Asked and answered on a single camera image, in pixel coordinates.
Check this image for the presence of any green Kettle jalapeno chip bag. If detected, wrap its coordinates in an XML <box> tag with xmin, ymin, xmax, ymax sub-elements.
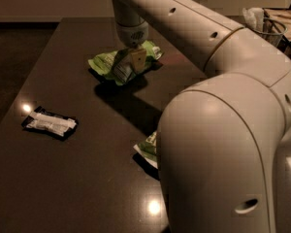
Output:
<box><xmin>133</xmin><ymin>131</ymin><xmax>157</xmax><ymax>169</ymax></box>

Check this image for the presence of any green rice chip bag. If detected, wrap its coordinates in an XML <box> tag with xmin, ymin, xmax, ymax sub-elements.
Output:
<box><xmin>88</xmin><ymin>41</ymin><xmax>164</xmax><ymax>85</ymax></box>

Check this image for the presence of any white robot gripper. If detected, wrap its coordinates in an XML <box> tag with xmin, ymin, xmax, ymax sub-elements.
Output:
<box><xmin>115</xmin><ymin>21</ymin><xmax>148</xmax><ymax>73</ymax></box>

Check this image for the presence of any white napkin in cup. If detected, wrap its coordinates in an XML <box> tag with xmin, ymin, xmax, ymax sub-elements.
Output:
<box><xmin>242</xmin><ymin>8</ymin><xmax>264</xmax><ymax>31</ymax></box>

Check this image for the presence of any wire mesh cup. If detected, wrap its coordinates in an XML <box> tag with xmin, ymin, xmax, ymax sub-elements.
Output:
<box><xmin>247</xmin><ymin>13</ymin><xmax>287</xmax><ymax>47</ymax></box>

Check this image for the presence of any dark blue snack bar wrapper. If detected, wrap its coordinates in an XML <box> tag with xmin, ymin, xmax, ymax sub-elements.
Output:
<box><xmin>21</xmin><ymin>106</ymin><xmax>79</xmax><ymax>138</ymax></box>

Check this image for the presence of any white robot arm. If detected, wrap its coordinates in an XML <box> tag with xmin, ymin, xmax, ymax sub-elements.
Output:
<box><xmin>113</xmin><ymin>0</ymin><xmax>291</xmax><ymax>233</ymax></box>

